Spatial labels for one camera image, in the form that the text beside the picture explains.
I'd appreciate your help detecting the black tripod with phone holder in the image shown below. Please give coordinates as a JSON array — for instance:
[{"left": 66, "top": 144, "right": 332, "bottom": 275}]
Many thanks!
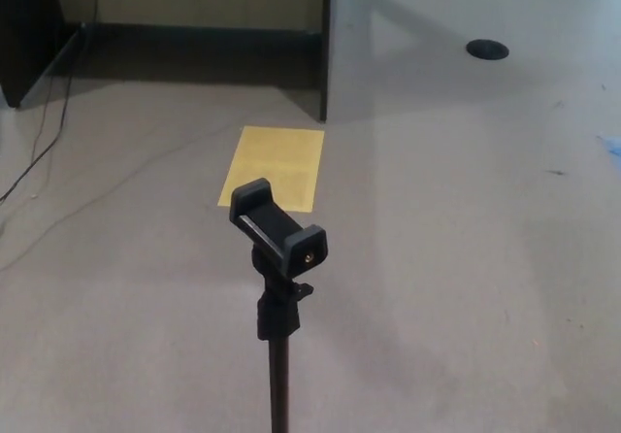
[{"left": 228, "top": 177, "right": 328, "bottom": 433}]

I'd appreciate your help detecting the round black floor grommet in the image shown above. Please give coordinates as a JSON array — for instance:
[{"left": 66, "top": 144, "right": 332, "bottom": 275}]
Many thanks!
[{"left": 466, "top": 38, "right": 510, "bottom": 60}]

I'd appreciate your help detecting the thin grey cable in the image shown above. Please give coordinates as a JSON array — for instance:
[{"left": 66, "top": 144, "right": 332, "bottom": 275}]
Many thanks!
[{"left": 0, "top": 126, "right": 244, "bottom": 274}]

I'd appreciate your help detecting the thin black cable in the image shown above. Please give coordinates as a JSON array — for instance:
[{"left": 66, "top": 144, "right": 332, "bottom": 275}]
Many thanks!
[{"left": 26, "top": 74, "right": 54, "bottom": 167}]

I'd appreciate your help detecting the thick black cable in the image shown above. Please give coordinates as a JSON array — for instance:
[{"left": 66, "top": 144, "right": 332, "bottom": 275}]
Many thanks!
[{"left": 0, "top": 0, "right": 104, "bottom": 204}]

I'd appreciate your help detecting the yellow paper sheet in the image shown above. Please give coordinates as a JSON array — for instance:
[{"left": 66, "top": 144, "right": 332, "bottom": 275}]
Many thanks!
[{"left": 216, "top": 125, "right": 326, "bottom": 212}]

